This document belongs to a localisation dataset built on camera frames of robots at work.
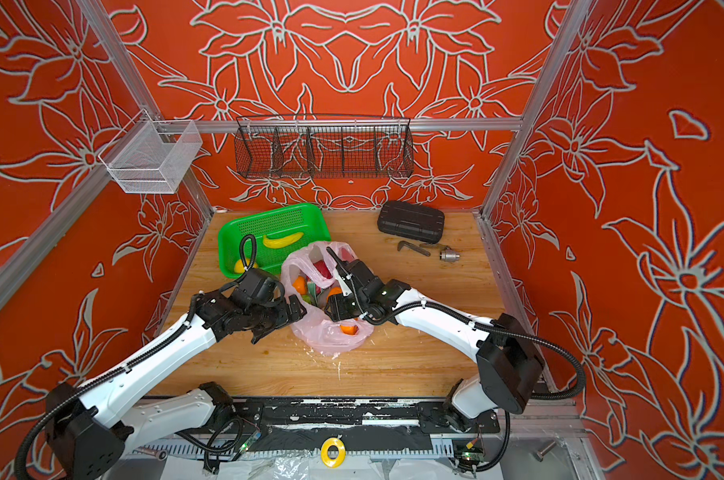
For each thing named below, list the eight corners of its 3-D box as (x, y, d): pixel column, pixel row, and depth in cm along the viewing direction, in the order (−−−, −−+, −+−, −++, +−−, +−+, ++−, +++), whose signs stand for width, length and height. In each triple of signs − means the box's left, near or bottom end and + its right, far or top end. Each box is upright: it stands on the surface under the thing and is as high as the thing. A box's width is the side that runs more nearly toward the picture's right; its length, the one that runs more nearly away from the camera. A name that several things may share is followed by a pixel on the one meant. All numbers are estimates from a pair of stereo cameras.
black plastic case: (375, 234, 114) (376, 224, 109) (384, 204, 125) (384, 194, 120) (440, 246, 110) (443, 236, 105) (442, 214, 121) (445, 204, 116)
